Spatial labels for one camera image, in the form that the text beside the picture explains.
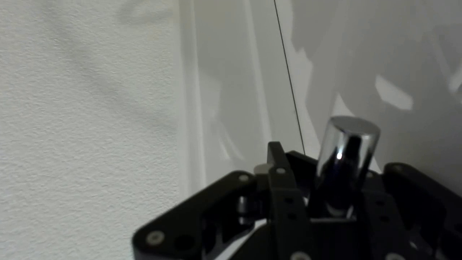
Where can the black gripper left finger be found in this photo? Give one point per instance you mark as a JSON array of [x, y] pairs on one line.
[[290, 216]]

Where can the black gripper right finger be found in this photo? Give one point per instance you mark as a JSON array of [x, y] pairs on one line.
[[414, 211]]

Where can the white panel door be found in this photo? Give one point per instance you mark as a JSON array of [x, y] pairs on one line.
[[409, 47]]

